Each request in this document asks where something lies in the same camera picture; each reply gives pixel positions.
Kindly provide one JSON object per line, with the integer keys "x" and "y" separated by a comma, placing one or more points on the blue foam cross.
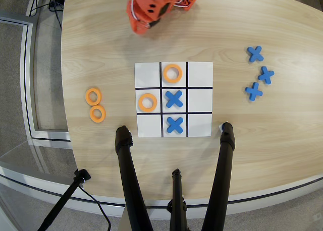
{"x": 254, "y": 91}
{"x": 255, "y": 54}
{"x": 174, "y": 99}
{"x": 266, "y": 74}
{"x": 174, "y": 125}

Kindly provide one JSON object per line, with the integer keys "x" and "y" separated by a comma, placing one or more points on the thin black tripod leg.
{"x": 177, "y": 190}

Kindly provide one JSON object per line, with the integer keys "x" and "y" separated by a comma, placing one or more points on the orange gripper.
{"x": 138, "y": 26}

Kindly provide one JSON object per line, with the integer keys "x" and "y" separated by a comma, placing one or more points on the black clamp stand pole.
{"x": 63, "y": 200}

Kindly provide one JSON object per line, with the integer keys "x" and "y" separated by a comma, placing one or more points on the white tic-tac-toe board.
{"x": 199, "y": 100}

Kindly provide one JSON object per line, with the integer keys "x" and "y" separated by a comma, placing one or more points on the grey metal floor frame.
{"x": 27, "y": 89}

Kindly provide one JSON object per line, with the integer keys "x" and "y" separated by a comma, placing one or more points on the small white tag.
{"x": 220, "y": 127}

